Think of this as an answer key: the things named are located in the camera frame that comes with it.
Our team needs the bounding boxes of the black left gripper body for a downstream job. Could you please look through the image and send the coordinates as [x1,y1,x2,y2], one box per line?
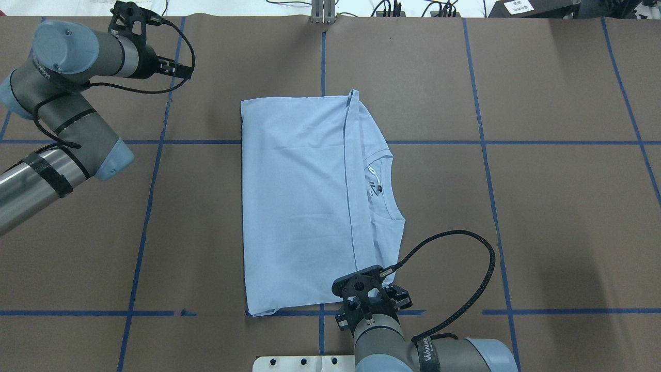
[137,44,158,79]

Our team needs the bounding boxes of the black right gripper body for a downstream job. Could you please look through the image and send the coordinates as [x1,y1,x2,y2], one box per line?
[341,287,400,330]

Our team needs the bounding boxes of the light blue t-shirt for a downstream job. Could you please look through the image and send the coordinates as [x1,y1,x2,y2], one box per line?
[241,89,405,316]

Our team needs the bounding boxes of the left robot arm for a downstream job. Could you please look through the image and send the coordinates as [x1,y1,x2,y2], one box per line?
[2,15,196,235]

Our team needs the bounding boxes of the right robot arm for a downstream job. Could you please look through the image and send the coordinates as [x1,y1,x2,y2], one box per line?
[332,282,517,371]

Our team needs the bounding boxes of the black box with white label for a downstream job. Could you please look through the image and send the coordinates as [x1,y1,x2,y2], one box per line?
[487,1,581,19]

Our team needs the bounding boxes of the black left camera cable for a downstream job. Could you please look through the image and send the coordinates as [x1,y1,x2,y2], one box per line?
[31,19,196,150]

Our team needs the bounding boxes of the black camera cable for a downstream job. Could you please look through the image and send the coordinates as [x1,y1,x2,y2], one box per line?
[31,19,196,150]
[381,230,496,344]

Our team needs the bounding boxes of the black right camera cable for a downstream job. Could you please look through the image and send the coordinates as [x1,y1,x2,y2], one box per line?
[381,230,496,344]

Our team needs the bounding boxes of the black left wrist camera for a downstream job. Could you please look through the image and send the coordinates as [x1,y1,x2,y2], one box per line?
[107,1,165,36]

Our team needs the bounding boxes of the white metal base plate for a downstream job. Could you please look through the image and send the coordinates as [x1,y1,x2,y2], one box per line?
[252,355,356,371]

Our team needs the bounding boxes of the grey aluminium frame post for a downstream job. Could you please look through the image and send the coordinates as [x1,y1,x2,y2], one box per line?
[310,0,337,24]

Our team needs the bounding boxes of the black cable bundle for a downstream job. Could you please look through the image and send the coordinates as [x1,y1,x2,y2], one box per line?
[372,0,460,18]

